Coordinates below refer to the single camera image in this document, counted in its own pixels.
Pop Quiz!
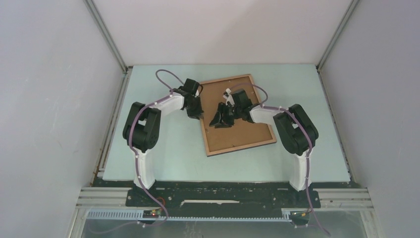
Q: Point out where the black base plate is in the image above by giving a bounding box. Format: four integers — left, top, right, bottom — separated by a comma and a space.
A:
125, 181, 321, 219

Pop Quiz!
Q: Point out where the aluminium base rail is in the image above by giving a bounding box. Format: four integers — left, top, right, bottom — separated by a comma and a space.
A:
69, 181, 379, 238

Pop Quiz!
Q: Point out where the corner aluminium profile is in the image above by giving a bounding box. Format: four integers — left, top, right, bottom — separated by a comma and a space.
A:
83, 0, 128, 73
316, 0, 361, 73

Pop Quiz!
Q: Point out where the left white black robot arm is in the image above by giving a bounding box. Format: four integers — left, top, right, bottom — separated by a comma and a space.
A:
123, 78, 204, 207

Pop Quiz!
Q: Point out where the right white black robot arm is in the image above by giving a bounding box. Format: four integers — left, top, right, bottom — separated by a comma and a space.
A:
209, 89, 319, 207

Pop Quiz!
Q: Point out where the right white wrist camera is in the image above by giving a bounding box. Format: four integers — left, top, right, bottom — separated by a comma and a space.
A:
223, 88, 235, 106

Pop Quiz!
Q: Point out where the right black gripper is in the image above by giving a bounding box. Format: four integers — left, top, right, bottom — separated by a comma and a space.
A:
209, 102, 242, 129

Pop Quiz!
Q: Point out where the left corner aluminium profile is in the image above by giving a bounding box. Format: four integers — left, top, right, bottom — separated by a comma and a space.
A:
83, 0, 128, 73

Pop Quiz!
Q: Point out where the wooden picture frame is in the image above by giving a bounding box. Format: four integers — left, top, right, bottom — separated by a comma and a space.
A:
196, 74, 277, 157

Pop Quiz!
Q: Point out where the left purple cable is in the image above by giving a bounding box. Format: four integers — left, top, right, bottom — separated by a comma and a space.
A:
98, 69, 186, 231

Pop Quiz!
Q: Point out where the right corner aluminium profile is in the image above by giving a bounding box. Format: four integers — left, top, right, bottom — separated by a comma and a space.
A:
316, 0, 361, 73

